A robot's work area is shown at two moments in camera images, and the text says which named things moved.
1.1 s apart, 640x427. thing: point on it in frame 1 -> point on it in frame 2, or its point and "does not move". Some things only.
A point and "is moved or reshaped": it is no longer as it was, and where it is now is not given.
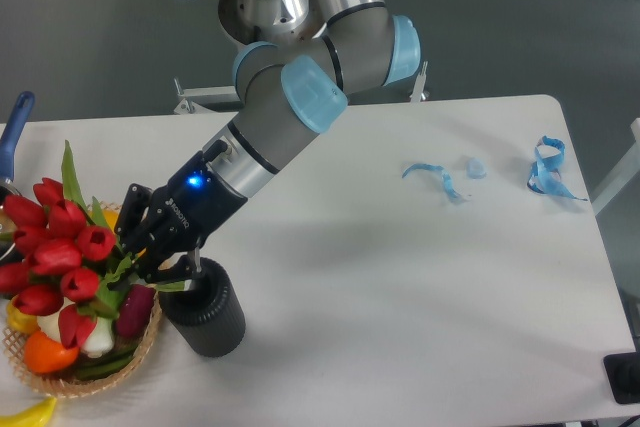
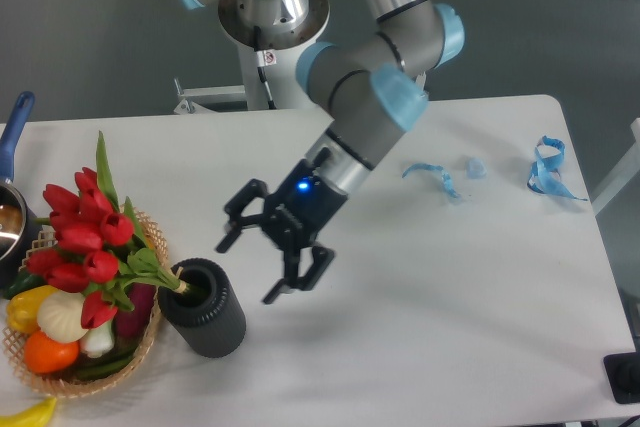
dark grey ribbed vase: [209, 314] does not move
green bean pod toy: [104, 368] does not move
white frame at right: [625, 175] does not move
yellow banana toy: [35, 416] does not move
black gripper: [161, 229] -> [295, 211]
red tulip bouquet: [66, 257] is moved or reshaped
